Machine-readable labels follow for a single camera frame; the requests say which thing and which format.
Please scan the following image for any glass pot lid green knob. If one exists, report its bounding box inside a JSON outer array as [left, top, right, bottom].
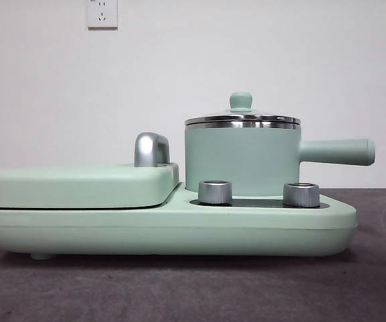
[[183, 92, 301, 127]]

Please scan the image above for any silver control knob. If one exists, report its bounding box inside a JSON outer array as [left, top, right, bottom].
[[282, 182, 321, 207], [197, 180, 233, 205]]

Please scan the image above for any mint green breakfast machine base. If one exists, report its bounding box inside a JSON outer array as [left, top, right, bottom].
[[0, 180, 358, 261]]

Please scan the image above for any mint green pot with handle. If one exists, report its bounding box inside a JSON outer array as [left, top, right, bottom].
[[183, 121, 377, 199]]

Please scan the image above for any white wall socket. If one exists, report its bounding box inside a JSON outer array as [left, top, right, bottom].
[[87, 0, 119, 31]]

